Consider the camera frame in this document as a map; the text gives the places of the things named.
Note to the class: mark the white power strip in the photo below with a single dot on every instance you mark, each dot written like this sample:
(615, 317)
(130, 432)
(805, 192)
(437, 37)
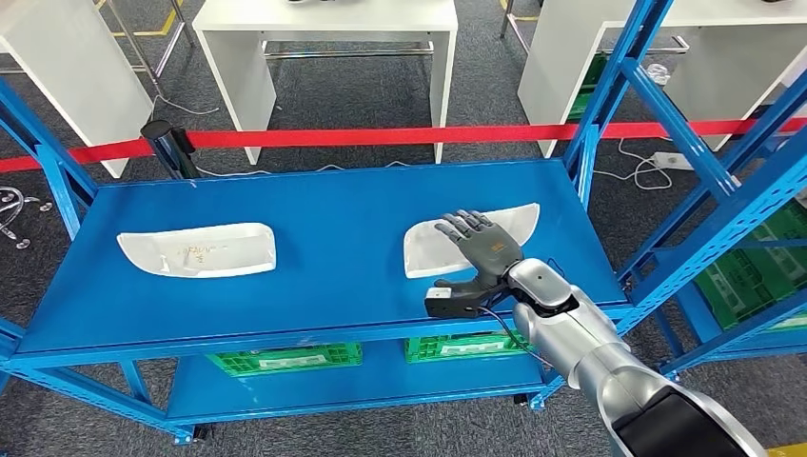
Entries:
(673, 161)

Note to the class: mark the blue metal shelf rack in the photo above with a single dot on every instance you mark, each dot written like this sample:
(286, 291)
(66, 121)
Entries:
(731, 337)
(315, 252)

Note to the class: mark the black stanchion post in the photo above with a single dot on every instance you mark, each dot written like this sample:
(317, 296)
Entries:
(167, 148)

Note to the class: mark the red barrier tape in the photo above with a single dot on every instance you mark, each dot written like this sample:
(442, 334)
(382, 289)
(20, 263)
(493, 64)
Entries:
(378, 135)

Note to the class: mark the clear crumpled plastic bag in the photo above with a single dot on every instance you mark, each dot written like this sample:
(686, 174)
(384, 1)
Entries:
(657, 74)

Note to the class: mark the yellow tape strip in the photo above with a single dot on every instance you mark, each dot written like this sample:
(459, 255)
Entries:
(791, 451)
(142, 33)

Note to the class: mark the chrome tube frame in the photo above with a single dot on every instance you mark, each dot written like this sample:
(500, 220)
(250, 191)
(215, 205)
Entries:
(183, 25)

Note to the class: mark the green plastic crate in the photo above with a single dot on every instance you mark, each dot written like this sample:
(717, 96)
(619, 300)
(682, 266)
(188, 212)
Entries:
(284, 359)
(460, 348)
(589, 94)
(756, 271)

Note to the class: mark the chrome chair base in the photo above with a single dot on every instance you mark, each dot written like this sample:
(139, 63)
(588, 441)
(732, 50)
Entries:
(12, 200)

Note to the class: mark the black camera bracket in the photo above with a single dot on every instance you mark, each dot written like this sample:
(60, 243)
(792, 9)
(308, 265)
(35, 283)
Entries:
(454, 308)

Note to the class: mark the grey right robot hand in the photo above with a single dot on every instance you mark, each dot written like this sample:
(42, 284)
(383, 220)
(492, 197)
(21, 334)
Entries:
(488, 249)

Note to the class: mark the white curved plastic part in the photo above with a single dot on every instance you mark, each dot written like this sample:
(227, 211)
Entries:
(208, 252)
(429, 252)

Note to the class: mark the white table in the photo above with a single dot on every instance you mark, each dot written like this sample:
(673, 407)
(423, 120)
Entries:
(75, 69)
(328, 16)
(555, 75)

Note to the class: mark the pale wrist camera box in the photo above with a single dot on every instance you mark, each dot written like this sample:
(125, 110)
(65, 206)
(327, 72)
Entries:
(439, 294)

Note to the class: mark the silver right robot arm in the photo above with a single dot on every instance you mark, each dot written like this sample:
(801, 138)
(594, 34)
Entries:
(586, 340)

